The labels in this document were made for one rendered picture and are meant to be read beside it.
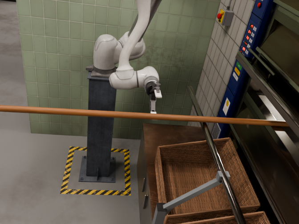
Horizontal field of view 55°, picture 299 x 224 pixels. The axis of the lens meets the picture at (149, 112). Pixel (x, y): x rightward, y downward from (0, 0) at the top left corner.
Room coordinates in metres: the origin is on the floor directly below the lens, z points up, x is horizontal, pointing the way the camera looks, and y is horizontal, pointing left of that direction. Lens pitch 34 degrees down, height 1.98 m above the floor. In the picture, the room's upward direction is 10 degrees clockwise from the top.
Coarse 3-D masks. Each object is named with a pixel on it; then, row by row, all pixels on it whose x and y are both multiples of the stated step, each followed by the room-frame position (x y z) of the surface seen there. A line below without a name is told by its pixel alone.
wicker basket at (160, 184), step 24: (192, 144) 1.52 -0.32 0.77; (168, 168) 1.44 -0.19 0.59; (192, 168) 1.48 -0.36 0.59; (216, 168) 1.46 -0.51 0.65; (168, 192) 1.24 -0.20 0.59; (216, 192) 1.30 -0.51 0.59; (240, 192) 1.17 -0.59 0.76; (168, 216) 0.95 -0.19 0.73; (192, 216) 0.97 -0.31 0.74; (216, 216) 1.00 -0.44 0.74
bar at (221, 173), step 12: (192, 96) 1.45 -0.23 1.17; (204, 132) 1.13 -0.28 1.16; (216, 156) 0.96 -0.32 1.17; (216, 180) 0.86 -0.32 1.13; (228, 180) 0.83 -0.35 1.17; (192, 192) 0.84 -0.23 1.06; (228, 192) 0.77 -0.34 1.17; (168, 204) 0.83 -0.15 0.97; (156, 216) 0.80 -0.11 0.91; (240, 216) 0.66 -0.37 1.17
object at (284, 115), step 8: (256, 64) 1.51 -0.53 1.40; (248, 72) 1.38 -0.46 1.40; (264, 72) 1.42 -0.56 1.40; (256, 80) 1.29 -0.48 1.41; (272, 80) 1.34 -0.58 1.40; (280, 80) 1.38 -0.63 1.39; (264, 88) 1.20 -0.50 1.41; (280, 88) 1.26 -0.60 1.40; (288, 88) 1.30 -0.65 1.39; (272, 96) 1.13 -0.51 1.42; (288, 96) 1.19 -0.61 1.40; (296, 96) 1.23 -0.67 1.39; (272, 104) 1.10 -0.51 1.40; (288, 104) 1.10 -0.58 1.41; (296, 104) 1.13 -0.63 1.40; (280, 112) 1.03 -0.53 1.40; (296, 112) 1.04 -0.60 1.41; (288, 120) 0.97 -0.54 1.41; (296, 128) 0.91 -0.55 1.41
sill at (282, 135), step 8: (248, 96) 1.58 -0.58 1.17; (256, 96) 1.57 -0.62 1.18; (256, 104) 1.47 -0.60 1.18; (264, 104) 1.49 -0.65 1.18; (256, 112) 1.43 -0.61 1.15; (264, 112) 1.39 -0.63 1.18; (272, 128) 1.25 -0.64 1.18; (280, 128) 1.26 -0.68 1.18; (272, 136) 1.22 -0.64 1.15; (280, 136) 1.18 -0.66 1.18; (288, 136) 1.20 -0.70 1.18; (280, 144) 1.14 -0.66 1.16; (288, 144) 1.13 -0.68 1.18; (288, 152) 1.07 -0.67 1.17; (296, 152) 1.08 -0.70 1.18; (288, 160) 1.05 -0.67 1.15; (296, 160) 1.02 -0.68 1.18; (296, 168) 0.99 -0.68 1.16
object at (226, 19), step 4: (224, 8) 2.23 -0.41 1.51; (220, 12) 2.23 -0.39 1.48; (224, 12) 2.15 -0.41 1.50; (228, 12) 2.15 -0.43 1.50; (232, 12) 2.16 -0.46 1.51; (224, 16) 2.15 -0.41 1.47; (228, 16) 2.15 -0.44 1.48; (232, 16) 2.16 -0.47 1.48; (220, 20) 2.18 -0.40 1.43; (224, 20) 2.15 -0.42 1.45; (228, 20) 2.15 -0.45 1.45; (224, 24) 2.15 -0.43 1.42; (228, 24) 2.16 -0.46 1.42
